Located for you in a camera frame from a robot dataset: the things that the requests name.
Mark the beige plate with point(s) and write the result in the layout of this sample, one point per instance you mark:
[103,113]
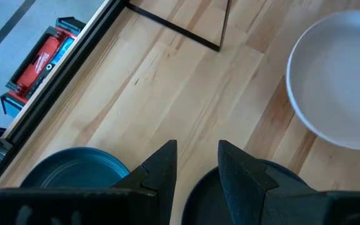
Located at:
[339,81]

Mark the dark teal plate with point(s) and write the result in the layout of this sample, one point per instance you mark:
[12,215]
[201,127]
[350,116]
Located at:
[73,168]

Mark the wooden shelf black legs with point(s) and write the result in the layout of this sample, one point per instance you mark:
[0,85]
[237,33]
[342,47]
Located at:
[173,27]

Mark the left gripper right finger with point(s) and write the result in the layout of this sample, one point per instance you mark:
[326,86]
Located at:
[242,187]

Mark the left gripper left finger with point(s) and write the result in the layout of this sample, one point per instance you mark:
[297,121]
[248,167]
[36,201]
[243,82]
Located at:
[158,187]

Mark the red black toolbox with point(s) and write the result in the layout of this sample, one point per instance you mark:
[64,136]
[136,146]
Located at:
[39,62]

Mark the black plate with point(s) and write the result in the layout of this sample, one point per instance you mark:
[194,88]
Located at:
[205,200]

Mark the black aluminium table frame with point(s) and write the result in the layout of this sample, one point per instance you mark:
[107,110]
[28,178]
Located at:
[42,100]

